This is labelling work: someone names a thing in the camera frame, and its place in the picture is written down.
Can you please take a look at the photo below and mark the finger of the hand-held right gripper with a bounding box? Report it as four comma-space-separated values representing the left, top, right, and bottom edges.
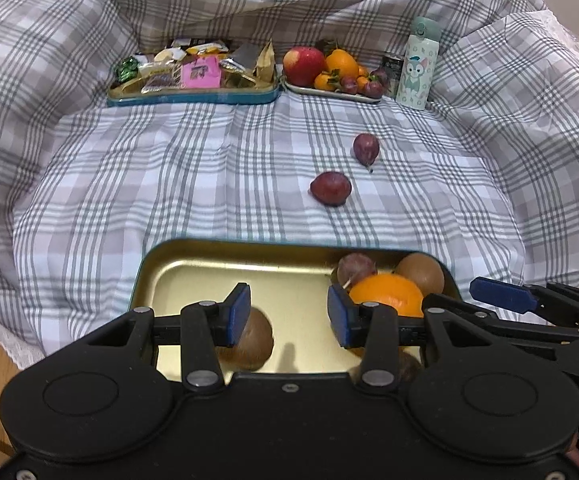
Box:
422, 292, 578, 349
469, 276, 579, 329

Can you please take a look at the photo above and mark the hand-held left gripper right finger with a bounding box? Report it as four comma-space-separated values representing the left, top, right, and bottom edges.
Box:
327, 287, 496, 395

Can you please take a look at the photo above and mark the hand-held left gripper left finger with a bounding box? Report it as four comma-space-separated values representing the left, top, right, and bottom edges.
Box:
87, 282, 253, 394

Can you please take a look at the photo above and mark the dark brown round fruit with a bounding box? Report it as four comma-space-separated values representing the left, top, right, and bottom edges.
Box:
217, 307, 275, 372

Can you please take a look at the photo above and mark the large orange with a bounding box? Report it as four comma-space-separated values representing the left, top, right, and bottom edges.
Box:
348, 273, 426, 352

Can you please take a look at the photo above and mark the red plum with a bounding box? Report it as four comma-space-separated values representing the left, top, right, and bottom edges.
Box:
353, 132, 381, 174
337, 253, 378, 286
310, 171, 353, 206

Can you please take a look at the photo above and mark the gold metal tray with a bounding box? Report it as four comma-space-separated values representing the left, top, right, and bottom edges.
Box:
128, 238, 463, 377

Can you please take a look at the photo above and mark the brown kiwi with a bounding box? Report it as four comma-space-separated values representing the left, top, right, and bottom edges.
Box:
349, 347, 423, 386
394, 252, 445, 296

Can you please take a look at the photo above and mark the grey plaid blanket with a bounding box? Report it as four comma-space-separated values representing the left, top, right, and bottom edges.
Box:
0, 0, 579, 368

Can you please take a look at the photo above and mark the tray of snack packets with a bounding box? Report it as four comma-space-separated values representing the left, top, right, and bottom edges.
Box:
107, 40, 283, 107

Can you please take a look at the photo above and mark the white plate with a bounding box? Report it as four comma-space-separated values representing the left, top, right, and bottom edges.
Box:
282, 75, 385, 105

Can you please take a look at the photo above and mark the white cartoon print bottle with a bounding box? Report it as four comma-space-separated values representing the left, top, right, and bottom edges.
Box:
394, 16, 441, 111

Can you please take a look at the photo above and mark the pink snack packet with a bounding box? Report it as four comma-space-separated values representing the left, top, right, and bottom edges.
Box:
180, 56, 222, 89

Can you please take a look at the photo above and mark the dark metal can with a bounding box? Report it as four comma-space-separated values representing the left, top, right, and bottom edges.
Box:
382, 53, 405, 99

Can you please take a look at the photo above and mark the orange with leaves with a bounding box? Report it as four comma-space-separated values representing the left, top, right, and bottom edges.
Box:
317, 39, 361, 81

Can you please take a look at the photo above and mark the red apple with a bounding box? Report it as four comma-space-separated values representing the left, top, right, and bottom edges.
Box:
283, 46, 327, 88

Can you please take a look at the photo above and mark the brown paper packet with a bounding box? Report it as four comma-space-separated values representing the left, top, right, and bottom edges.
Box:
254, 40, 277, 84

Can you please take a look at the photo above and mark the grey snack packet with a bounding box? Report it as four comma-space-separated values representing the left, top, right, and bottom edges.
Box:
230, 42, 261, 69

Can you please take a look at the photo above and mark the green candy wrapper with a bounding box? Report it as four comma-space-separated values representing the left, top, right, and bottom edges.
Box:
114, 57, 141, 84

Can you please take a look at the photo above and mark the black snack packet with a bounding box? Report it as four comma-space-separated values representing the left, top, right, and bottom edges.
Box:
170, 37, 231, 51

